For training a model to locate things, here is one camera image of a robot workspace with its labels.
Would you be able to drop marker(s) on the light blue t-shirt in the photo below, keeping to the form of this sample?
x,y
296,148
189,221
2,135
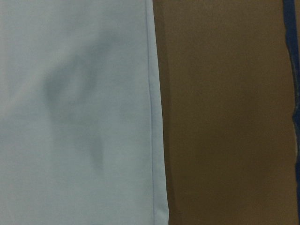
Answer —
x,y
81,137

